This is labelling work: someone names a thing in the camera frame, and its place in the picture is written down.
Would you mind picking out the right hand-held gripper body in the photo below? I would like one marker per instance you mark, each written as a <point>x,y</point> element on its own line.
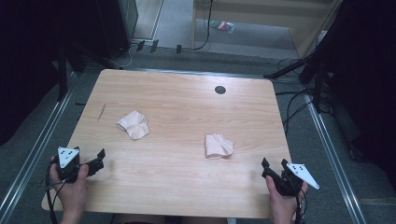
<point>294,179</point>

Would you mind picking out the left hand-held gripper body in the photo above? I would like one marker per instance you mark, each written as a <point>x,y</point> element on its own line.
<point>68,161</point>

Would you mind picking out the person's right hand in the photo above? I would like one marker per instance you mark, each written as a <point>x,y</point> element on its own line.
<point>281,203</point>

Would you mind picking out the person's left hand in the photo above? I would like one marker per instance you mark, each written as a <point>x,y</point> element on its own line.
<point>73,191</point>

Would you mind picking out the crumpled pink cloth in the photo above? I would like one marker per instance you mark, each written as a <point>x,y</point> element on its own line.
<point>134,125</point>
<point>218,146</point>

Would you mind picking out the black metal stand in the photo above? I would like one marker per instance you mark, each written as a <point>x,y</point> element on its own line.
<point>314,68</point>
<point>62,74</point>

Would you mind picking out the black table grommet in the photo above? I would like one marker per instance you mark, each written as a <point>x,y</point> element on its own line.
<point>220,90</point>

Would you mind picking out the black plug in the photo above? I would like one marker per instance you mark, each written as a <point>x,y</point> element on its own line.
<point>140,45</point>
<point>154,45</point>

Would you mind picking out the dark cabinet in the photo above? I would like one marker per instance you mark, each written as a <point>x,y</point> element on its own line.
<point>109,25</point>

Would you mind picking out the colourful packet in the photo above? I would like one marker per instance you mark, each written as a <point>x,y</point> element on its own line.
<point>223,25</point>

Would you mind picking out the metal floor rail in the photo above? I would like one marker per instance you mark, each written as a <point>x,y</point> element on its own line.
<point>34,149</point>
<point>333,158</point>

